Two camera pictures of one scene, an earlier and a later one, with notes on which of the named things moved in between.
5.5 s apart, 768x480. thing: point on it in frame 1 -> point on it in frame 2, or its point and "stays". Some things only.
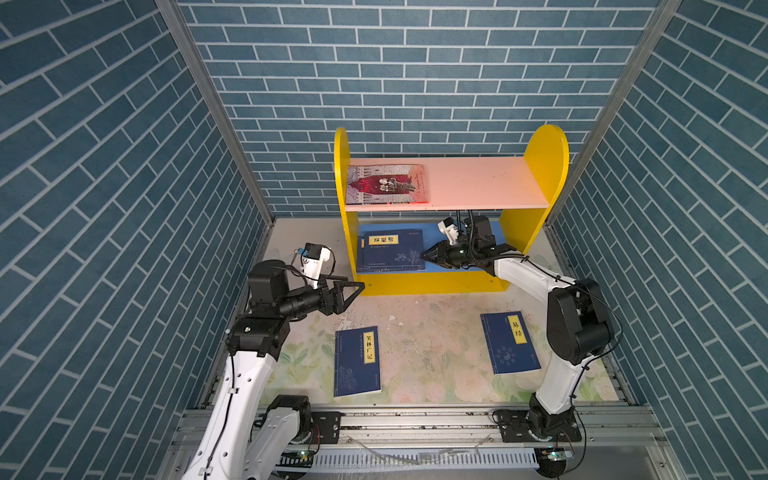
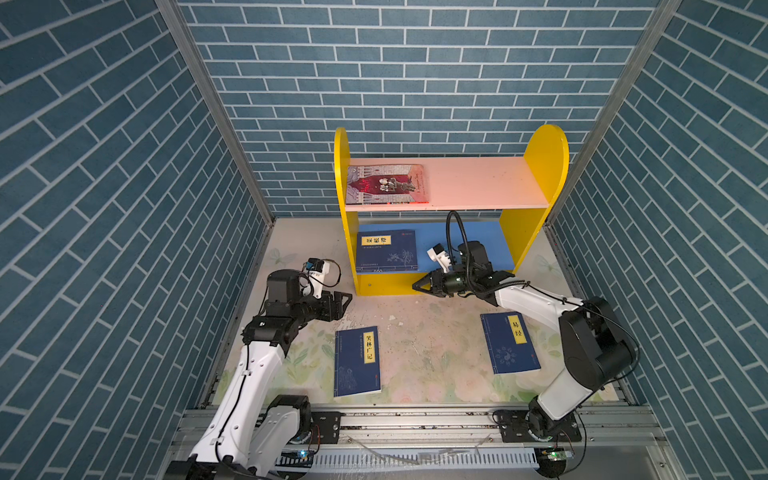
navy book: (509, 344) stays
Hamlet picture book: (387, 184) stays
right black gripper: (442, 251) -> (437, 281)
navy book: (390, 250) stays
